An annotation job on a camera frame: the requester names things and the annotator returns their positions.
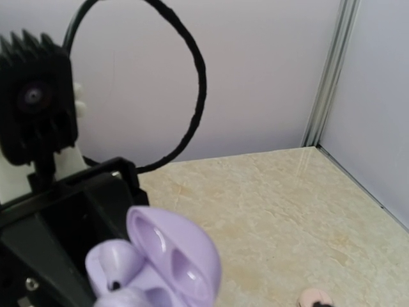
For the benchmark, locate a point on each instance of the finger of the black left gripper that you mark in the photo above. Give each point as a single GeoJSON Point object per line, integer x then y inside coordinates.
{"type": "Point", "coordinates": [33, 243]}

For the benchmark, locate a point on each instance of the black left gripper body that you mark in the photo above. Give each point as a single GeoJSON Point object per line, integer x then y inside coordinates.
{"type": "Point", "coordinates": [82, 211]}

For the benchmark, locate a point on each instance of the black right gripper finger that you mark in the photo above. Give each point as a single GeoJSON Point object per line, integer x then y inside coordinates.
{"type": "Point", "coordinates": [321, 304]}

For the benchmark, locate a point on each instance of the pink earbud charging case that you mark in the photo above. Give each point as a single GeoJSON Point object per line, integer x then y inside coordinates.
{"type": "Point", "coordinates": [311, 295]}

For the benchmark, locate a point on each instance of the purple earbud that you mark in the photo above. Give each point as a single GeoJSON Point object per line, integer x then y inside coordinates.
{"type": "Point", "coordinates": [124, 297]}
{"type": "Point", "coordinates": [112, 264]}

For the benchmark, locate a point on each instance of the purple round charging case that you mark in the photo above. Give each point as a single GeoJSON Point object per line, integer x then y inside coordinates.
{"type": "Point", "coordinates": [182, 265]}

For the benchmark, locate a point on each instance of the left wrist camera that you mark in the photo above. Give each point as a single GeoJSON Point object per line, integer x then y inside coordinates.
{"type": "Point", "coordinates": [39, 112]}

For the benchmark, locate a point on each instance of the left silver frame post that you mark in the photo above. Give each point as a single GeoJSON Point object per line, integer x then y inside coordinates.
{"type": "Point", "coordinates": [331, 72]}

